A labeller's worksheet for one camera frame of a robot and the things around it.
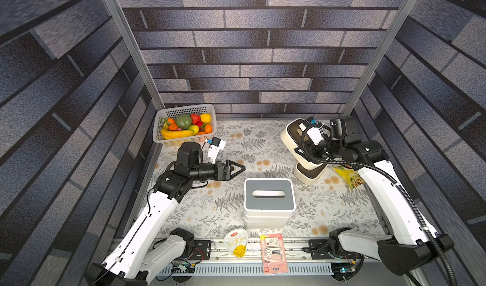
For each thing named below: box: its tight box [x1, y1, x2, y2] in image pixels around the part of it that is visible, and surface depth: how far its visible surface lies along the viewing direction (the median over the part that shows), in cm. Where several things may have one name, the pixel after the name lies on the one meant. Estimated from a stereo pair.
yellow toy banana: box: [160, 129, 194, 140], surface depth 103 cm
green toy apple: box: [187, 124, 200, 135], surface depth 107 cm
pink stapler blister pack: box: [260, 233, 289, 274], surface depth 73 cm
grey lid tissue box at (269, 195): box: [243, 177, 297, 215], surface depth 66 cm
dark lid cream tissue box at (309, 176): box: [293, 161, 330, 185], surface depth 91 cm
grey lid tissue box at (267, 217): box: [243, 214, 293, 221], surface depth 67 cm
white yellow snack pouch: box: [224, 228, 249, 259], surface depth 69 cm
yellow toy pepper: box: [199, 112, 212, 124], surface depth 116 cm
